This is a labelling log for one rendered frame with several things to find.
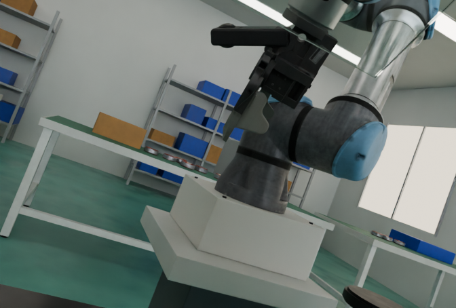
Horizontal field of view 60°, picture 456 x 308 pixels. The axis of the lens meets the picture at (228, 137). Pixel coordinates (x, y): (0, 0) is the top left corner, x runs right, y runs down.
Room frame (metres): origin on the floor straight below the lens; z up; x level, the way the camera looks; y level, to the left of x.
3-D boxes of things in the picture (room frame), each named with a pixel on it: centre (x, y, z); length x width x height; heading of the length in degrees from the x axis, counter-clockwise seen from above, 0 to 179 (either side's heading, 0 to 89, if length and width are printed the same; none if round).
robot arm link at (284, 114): (0.80, -0.09, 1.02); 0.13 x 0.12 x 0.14; 60
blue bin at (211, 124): (6.60, 0.31, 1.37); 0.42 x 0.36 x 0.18; 21
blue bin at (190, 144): (6.52, 0.53, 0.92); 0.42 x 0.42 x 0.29; 19
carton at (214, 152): (6.67, 0.13, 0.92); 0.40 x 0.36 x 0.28; 19
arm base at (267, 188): (0.81, -0.09, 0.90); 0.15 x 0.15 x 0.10
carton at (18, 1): (5.54, 3.46, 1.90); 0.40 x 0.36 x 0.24; 20
